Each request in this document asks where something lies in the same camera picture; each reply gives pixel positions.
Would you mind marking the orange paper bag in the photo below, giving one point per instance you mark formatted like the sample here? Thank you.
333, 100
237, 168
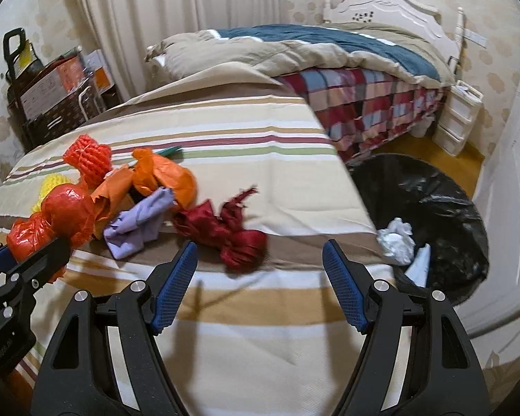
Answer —
169, 173

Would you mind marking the dark red crumpled cloth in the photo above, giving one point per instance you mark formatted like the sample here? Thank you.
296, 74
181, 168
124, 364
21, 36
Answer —
238, 247

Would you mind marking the pale blue paper sheet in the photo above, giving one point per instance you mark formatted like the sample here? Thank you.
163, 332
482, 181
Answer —
418, 264

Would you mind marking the white and orange box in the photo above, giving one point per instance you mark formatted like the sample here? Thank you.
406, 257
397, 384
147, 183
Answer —
102, 71

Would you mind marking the white tubular frame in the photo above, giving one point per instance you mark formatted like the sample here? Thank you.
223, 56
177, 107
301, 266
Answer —
84, 99

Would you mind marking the striped beige sheet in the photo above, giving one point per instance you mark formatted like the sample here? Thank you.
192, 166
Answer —
242, 138

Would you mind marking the grey cardboard box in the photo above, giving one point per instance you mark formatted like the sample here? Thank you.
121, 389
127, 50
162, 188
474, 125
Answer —
43, 89

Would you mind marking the white paper stack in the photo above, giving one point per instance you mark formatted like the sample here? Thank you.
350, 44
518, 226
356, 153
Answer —
463, 89

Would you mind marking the plaid red blue blanket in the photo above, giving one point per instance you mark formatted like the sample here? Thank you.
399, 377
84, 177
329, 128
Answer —
364, 104

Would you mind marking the orange cardboard box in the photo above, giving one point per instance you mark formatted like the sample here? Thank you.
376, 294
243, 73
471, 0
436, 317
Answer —
71, 69

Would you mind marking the small white bin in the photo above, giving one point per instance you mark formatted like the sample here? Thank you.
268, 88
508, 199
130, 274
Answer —
421, 129

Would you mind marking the white crumpled paper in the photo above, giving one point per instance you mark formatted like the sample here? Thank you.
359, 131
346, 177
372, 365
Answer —
396, 238

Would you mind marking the white wall outlet plate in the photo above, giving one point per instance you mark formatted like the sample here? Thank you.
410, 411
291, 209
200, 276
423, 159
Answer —
476, 37

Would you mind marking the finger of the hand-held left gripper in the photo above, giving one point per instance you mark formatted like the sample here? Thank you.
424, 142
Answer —
0, 260
43, 264

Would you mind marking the red-orange mesh net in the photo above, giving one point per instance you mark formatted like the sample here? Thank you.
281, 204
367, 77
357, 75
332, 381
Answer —
89, 156

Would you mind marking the yellow foam net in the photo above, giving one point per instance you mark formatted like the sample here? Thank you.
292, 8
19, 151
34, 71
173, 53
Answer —
47, 188

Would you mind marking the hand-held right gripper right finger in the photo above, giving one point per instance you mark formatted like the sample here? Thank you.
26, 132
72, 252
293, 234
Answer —
344, 286

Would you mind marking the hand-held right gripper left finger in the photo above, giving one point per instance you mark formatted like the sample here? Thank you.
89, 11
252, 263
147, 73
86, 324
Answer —
177, 286

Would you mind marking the beige and teal duvet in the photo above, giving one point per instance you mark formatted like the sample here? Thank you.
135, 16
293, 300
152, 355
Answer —
329, 41

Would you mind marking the red plastic bag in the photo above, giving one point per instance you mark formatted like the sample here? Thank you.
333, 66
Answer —
67, 210

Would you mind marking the white plastic drawer unit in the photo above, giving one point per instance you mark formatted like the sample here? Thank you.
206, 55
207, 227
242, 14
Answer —
455, 121

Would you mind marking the white wooden headboard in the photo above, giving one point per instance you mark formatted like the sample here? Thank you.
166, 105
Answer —
381, 8

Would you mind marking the white panelled door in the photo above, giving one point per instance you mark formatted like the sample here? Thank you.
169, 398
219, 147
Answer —
511, 182

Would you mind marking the lilac crumpled cloth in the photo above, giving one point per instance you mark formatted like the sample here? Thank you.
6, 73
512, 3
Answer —
130, 225

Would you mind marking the white pleated curtain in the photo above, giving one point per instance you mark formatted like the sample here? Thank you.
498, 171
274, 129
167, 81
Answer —
156, 4

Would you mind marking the green stick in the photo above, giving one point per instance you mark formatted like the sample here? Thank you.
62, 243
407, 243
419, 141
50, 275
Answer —
171, 151

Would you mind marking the black-lined trash bin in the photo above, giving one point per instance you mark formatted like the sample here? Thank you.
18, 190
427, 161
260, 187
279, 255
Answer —
437, 208

